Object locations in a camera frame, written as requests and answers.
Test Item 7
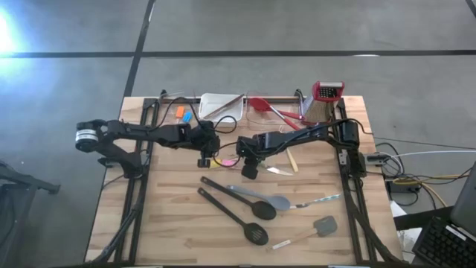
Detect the silver metal knife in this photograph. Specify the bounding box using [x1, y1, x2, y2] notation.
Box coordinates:
[266, 166, 295, 176]

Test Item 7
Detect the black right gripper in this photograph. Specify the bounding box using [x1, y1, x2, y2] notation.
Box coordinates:
[237, 133, 271, 181]

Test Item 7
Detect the brown handled knife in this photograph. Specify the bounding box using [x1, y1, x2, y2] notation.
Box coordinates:
[203, 95, 245, 120]

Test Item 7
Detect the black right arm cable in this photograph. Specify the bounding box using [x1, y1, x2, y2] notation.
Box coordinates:
[260, 118, 373, 150]

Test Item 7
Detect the black keyboard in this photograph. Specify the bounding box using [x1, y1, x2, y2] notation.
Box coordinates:
[411, 215, 476, 268]

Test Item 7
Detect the white plastic bin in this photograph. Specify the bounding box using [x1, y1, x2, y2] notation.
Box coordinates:
[198, 92, 245, 124]

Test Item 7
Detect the grey spatula wooden handle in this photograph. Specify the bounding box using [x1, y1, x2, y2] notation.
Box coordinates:
[271, 215, 338, 251]

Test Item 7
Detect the black power box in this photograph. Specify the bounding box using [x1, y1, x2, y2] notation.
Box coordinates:
[386, 178, 423, 197]

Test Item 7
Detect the teal patterned butter knife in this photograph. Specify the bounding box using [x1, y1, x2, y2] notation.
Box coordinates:
[289, 193, 342, 209]

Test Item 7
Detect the black slotted spoon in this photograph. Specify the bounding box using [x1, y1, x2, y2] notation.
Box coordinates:
[196, 187, 269, 246]

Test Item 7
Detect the yellow cable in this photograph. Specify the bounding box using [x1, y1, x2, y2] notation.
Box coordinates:
[392, 173, 449, 208]

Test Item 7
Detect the red spoon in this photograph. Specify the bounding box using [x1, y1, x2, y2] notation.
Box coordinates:
[248, 97, 301, 131]

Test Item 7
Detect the clear plastic bin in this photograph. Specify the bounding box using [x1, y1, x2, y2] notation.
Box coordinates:
[155, 97, 200, 144]
[243, 97, 302, 131]

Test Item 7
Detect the black equipment stand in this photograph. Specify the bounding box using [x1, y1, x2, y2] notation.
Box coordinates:
[0, 159, 61, 268]

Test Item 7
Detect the black computer monitor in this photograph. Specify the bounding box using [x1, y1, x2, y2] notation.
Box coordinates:
[449, 162, 476, 237]

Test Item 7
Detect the grey silicone spoon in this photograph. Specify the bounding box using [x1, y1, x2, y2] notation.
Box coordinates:
[226, 185, 292, 211]

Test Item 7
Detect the white cable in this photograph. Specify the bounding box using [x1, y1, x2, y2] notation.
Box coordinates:
[393, 150, 476, 159]

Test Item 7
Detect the black computer desk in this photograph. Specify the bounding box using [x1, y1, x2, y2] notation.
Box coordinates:
[393, 205, 457, 232]

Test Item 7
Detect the red metal box grater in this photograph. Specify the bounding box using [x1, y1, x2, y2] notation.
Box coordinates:
[300, 80, 346, 127]

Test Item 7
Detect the red slotted spatula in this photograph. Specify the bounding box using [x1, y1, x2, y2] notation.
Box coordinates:
[274, 109, 304, 122]

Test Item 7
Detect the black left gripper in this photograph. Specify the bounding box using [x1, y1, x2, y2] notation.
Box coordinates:
[187, 121, 221, 169]

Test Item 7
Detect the black solid spoon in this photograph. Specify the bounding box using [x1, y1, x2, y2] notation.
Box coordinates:
[200, 176, 278, 221]

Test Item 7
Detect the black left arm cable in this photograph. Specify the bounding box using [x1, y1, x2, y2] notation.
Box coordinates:
[148, 96, 242, 169]

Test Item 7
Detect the small wooden stick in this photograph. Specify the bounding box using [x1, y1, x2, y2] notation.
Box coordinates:
[286, 147, 299, 173]

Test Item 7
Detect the black aluminium frame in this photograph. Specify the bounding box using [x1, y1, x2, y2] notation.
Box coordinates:
[91, 89, 401, 265]

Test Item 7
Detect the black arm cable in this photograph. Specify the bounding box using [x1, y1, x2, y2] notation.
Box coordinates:
[148, 96, 242, 169]
[260, 118, 373, 150]

